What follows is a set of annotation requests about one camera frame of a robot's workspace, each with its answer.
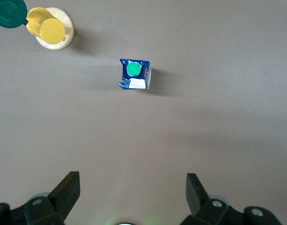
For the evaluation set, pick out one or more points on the round wooden cup stand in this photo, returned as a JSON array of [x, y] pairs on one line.
[[68, 38]]

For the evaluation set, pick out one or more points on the blue milk carton green cap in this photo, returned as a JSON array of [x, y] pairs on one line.
[[134, 70]]

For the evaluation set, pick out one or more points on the brown table cover sheet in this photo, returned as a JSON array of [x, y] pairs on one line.
[[204, 129]]

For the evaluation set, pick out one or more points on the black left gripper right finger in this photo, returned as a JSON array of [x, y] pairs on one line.
[[197, 197]]

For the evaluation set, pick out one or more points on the dark green plastic cup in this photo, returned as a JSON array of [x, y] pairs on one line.
[[7, 14]]

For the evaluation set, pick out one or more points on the yellow plastic cup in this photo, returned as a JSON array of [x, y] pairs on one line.
[[52, 30]]

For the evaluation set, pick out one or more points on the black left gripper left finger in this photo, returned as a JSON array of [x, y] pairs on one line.
[[63, 194]]

